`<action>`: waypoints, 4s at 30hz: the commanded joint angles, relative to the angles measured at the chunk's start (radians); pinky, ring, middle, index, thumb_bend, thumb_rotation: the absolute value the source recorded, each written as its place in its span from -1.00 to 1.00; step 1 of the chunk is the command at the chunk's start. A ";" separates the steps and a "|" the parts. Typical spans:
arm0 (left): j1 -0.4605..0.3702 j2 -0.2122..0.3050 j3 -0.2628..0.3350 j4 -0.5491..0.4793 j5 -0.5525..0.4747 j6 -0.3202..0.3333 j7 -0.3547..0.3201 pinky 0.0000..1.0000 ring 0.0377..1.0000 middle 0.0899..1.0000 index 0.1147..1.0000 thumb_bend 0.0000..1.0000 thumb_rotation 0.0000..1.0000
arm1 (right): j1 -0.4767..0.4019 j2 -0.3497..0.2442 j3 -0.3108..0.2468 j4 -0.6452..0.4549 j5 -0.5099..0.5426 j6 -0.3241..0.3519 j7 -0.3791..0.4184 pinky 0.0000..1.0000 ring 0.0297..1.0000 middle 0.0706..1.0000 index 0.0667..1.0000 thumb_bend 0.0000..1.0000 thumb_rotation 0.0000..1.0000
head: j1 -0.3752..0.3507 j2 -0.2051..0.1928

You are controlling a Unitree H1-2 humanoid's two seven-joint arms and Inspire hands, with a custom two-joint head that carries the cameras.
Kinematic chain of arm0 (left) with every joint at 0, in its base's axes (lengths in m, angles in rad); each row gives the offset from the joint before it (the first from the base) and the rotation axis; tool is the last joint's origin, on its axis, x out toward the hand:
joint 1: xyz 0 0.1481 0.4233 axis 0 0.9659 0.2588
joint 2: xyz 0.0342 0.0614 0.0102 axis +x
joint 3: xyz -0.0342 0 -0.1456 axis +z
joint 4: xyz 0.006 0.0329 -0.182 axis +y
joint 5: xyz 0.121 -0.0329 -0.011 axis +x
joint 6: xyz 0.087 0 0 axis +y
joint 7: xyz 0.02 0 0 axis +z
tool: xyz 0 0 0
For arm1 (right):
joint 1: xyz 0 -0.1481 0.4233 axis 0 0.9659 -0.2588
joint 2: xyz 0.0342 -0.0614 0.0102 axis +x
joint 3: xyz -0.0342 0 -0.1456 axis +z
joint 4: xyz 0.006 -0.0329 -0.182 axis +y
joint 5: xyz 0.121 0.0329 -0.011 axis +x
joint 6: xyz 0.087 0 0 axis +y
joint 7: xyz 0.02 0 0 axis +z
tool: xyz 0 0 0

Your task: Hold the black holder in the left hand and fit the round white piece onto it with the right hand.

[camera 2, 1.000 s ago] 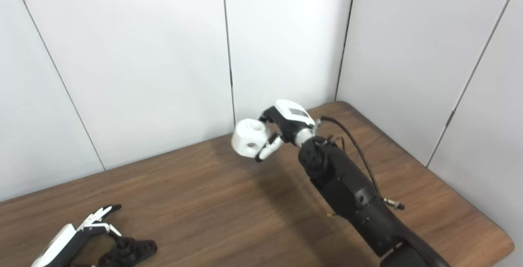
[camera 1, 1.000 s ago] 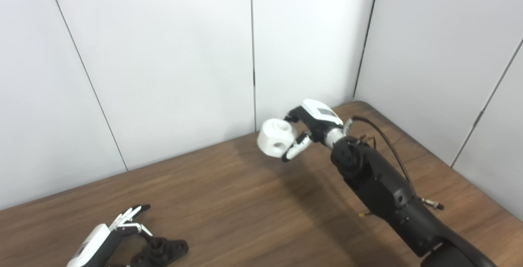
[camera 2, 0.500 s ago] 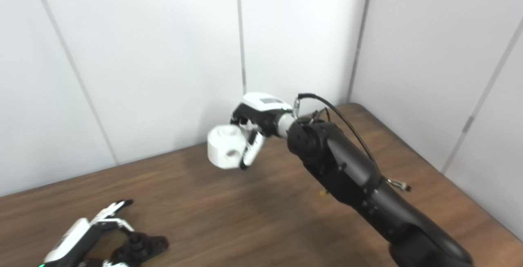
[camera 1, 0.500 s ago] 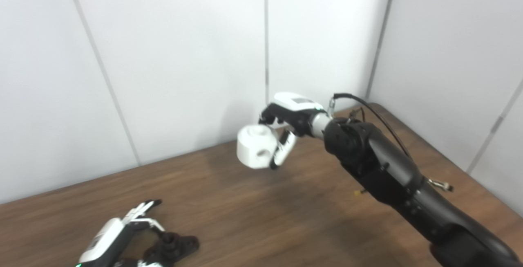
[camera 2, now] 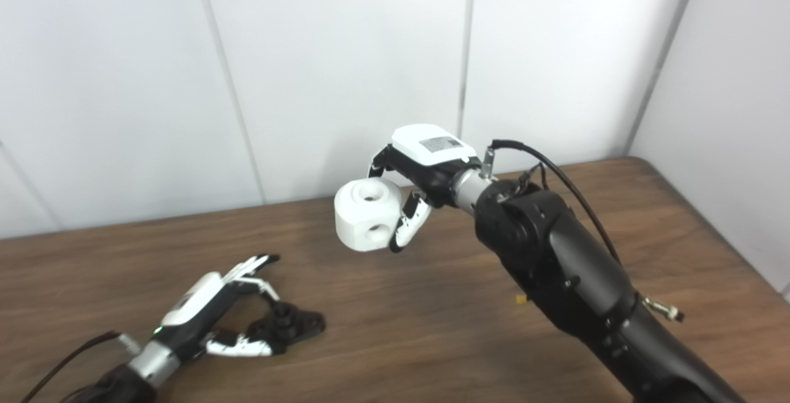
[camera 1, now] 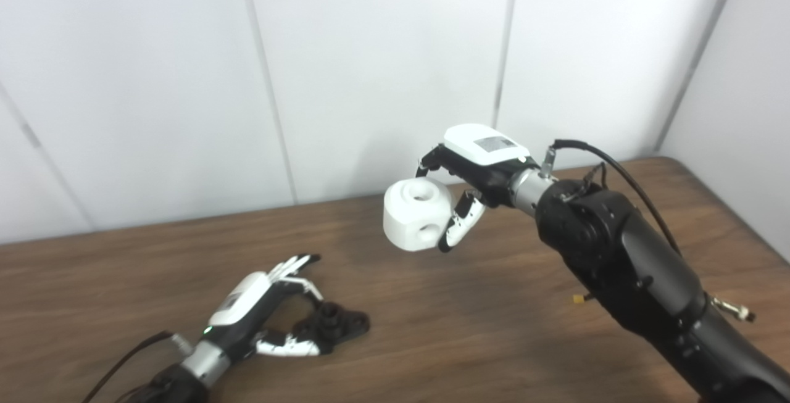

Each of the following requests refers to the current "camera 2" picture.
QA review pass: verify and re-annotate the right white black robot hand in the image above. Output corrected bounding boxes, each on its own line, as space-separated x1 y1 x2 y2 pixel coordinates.
368 124 482 254

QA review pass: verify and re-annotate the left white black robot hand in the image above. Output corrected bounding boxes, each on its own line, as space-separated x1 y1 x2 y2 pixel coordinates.
152 254 281 360

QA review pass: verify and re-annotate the round white piece with holes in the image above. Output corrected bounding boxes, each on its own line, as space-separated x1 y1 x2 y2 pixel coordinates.
334 178 415 251

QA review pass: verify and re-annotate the black flanged holder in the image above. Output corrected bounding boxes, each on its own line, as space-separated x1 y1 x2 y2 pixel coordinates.
246 301 326 354

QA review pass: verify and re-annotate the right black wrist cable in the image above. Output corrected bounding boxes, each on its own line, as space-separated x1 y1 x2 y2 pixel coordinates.
481 139 621 265

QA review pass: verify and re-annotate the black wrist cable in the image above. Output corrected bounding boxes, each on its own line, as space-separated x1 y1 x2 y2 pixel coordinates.
22 331 141 403
481 139 621 265

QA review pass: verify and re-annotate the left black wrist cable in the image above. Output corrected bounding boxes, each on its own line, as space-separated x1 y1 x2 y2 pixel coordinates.
22 331 141 403

